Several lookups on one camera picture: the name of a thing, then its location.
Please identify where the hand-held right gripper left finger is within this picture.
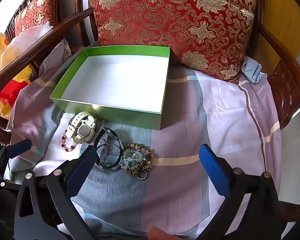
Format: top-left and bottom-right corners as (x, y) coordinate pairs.
(14, 145), (100, 240)

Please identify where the person's right hand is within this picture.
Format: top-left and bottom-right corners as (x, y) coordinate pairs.
(148, 226), (177, 240)

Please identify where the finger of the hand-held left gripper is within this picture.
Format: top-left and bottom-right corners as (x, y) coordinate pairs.
(0, 139), (33, 167)

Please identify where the brown wooden bead bracelet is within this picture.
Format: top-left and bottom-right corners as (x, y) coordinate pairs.
(122, 143), (156, 180)

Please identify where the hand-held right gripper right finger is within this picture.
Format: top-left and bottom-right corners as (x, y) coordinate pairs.
(199, 144), (288, 240)

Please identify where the small red floral cushion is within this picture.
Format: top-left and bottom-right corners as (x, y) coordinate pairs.
(14, 0), (60, 37)

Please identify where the pink and blue plaid sheet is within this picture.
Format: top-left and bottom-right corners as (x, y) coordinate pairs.
(4, 39), (283, 240)

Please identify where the black wrist watch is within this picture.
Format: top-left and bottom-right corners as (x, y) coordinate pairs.
(93, 127), (122, 167)

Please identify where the white plastic bag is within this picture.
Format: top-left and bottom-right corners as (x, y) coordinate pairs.
(7, 24), (53, 67)

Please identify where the yellow wooden panel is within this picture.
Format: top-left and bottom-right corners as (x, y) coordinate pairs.
(261, 0), (300, 77)

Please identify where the dark wooden armchair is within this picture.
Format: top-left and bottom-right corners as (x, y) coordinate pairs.
(0, 0), (300, 147)

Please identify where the green cardboard box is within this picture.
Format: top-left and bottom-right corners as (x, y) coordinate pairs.
(49, 45), (171, 131)

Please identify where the large red floral cushion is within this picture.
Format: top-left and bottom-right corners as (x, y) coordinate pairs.
(85, 0), (258, 84)

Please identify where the red and white bead bracelet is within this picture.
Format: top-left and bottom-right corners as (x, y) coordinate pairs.
(61, 129), (82, 153)

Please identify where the yellow and red bag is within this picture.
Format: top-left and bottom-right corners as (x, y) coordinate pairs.
(0, 32), (37, 120)

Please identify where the white wrist watch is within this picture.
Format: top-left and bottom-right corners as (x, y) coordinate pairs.
(66, 111), (98, 143)

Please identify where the pale green bead bracelet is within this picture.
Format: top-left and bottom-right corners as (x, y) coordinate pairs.
(119, 149), (143, 172)

